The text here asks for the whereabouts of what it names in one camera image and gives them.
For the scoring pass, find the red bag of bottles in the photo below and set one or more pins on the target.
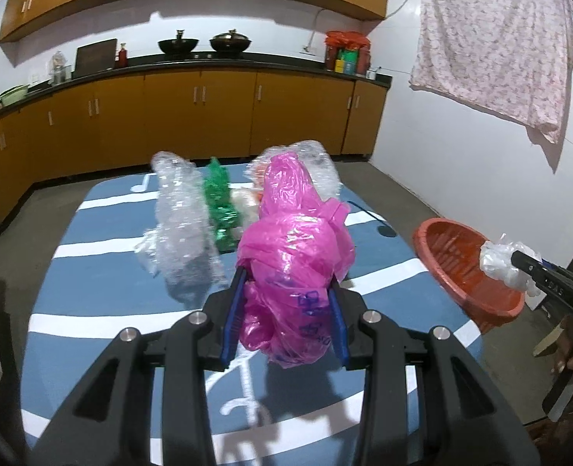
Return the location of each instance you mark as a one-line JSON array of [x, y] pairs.
[[344, 39]]

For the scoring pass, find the green bowl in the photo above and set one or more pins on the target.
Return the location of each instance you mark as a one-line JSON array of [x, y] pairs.
[[14, 96]]

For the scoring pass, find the blue white striped blanket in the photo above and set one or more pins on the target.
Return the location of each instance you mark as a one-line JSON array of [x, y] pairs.
[[97, 272]]

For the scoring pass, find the pink floral hanging cloth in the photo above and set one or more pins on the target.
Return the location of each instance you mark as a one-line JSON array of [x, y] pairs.
[[495, 39]]

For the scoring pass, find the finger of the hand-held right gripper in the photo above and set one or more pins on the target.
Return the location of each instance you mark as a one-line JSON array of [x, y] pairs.
[[551, 284]]

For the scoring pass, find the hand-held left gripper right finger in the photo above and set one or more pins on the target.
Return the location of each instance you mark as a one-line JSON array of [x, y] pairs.
[[339, 332]]

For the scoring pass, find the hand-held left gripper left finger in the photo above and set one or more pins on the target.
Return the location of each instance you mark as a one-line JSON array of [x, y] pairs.
[[230, 323]]

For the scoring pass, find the green plastic bag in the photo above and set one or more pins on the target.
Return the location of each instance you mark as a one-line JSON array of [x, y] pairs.
[[218, 199]]

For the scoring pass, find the black wok without lid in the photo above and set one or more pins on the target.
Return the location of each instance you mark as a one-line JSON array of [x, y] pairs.
[[178, 46]]

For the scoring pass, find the black wok with lid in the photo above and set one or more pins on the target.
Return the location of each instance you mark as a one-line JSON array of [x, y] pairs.
[[230, 43]]

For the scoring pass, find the red bottle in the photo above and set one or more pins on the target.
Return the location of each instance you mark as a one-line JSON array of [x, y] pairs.
[[121, 57]]

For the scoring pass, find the large clear plastic bag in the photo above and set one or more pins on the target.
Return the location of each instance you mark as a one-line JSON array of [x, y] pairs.
[[179, 213]]

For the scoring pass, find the clear bubble wrap bundle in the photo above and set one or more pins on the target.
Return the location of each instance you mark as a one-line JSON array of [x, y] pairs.
[[315, 160]]

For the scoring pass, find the white cup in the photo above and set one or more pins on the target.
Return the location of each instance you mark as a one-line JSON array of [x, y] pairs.
[[372, 74]]

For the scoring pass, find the small clear plastic bag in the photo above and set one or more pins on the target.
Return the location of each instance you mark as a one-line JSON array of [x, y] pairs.
[[497, 259]]

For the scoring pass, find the glass jar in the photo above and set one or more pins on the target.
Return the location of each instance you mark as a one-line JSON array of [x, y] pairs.
[[59, 69]]

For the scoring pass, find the black countertop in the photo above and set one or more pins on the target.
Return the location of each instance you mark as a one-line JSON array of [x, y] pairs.
[[277, 62]]

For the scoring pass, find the green box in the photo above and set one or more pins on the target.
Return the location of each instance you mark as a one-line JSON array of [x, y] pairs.
[[348, 62]]

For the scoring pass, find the dark cutting board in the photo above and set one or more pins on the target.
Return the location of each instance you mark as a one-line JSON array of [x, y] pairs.
[[95, 57]]

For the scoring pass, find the red plastic basin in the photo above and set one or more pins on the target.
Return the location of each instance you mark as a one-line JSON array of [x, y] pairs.
[[451, 262]]

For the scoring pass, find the wooden base cabinets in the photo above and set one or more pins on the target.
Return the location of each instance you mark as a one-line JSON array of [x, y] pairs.
[[170, 121]]

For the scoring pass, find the pink plastic bag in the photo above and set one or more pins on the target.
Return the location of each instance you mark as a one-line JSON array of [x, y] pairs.
[[291, 252]]

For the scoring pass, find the white orange plastic wrapper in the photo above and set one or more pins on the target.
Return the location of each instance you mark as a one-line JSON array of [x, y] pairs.
[[247, 202]]

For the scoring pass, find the wooden plank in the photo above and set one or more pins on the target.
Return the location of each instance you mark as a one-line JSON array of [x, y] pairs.
[[548, 342]]

